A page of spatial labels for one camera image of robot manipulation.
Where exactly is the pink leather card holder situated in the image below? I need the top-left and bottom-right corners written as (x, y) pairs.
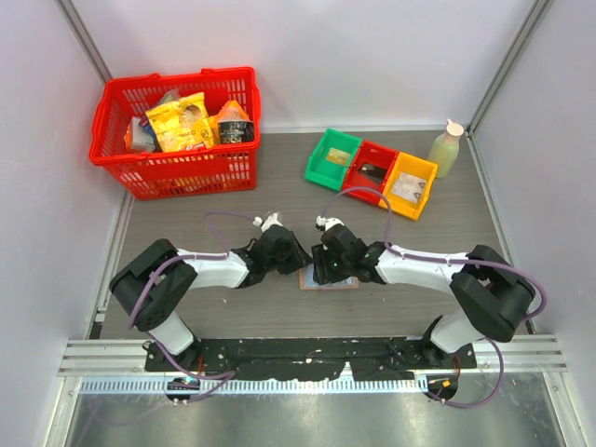
top-left (299, 264), bottom-right (359, 291)

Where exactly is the white VIP credit card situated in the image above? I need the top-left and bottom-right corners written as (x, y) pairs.
top-left (391, 172), bottom-right (427, 203)

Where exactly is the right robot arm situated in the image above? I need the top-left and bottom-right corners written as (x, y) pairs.
top-left (312, 219), bottom-right (535, 368)

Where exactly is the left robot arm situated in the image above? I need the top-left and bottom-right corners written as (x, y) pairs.
top-left (109, 223), bottom-right (313, 371)

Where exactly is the black credit card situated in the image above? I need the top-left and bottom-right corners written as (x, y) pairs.
top-left (358, 163), bottom-right (386, 184)

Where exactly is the gold credit card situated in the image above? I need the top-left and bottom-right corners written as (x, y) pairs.
top-left (325, 147), bottom-right (351, 166)

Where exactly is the green plastic bin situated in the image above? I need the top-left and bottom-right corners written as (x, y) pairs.
top-left (305, 129), bottom-right (362, 191)

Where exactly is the red plastic shopping basket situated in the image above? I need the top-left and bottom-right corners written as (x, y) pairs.
top-left (88, 66), bottom-right (261, 200)

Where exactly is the red plastic bin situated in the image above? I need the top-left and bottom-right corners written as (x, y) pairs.
top-left (343, 141), bottom-right (400, 207)

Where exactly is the yellow plastic bin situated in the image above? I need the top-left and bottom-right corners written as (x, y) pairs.
top-left (383, 153), bottom-right (438, 221)

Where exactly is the black round can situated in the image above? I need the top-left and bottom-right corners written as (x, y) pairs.
top-left (218, 120), bottom-right (255, 144)

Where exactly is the orange snack packet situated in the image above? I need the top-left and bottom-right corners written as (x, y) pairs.
top-left (208, 100), bottom-right (251, 142)

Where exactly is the green lotion bottle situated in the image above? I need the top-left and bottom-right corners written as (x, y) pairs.
top-left (427, 119), bottom-right (465, 179)

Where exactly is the yellow chips bag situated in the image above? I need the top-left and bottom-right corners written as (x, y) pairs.
top-left (145, 92), bottom-right (215, 153)

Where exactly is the grey small box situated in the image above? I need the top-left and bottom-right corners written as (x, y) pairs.
top-left (124, 116), bottom-right (156, 153)

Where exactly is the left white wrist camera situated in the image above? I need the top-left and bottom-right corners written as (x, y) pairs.
top-left (252, 212), bottom-right (283, 233)

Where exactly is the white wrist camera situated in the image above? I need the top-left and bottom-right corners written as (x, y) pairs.
top-left (252, 212), bottom-right (283, 233)
top-left (316, 215), bottom-right (344, 232)

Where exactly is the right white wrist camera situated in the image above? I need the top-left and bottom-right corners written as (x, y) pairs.
top-left (316, 215), bottom-right (344, 232)

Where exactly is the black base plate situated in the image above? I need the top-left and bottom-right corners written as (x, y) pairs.
top-left (142, 337), bottom-right (477, 382)

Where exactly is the white cable duct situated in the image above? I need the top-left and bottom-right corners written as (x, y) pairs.
top-left (79, 375), bottom-right (427, 396)

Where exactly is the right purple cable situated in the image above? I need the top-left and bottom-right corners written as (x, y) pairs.
top-left (316, 185), bottom-right (547, 411)

